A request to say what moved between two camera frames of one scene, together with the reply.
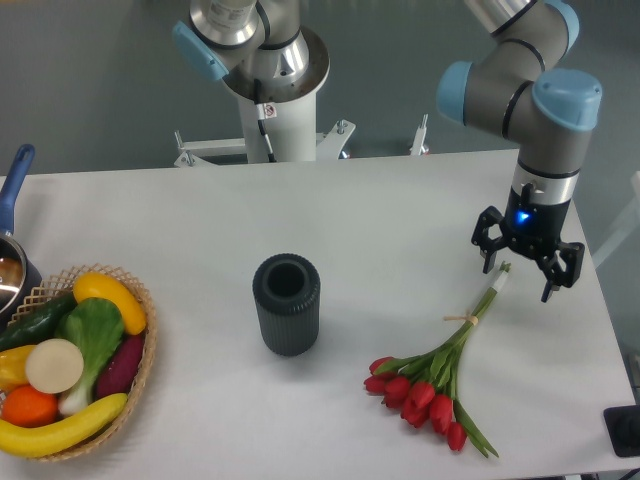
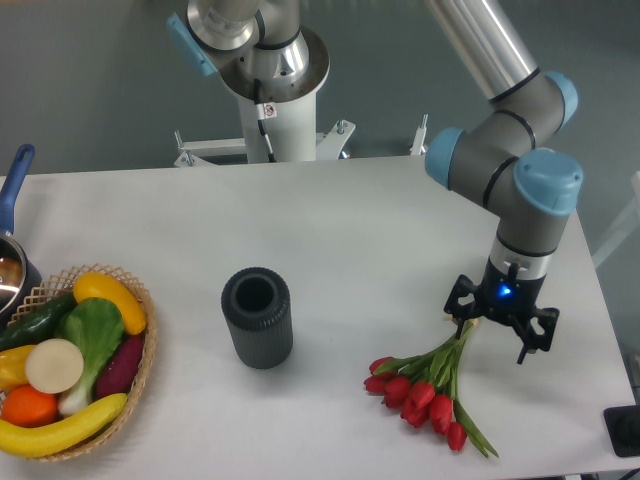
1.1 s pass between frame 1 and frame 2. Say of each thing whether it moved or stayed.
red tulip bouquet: stayed
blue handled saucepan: stayed
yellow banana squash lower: stayed
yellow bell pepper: stayed
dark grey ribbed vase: moved
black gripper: moved
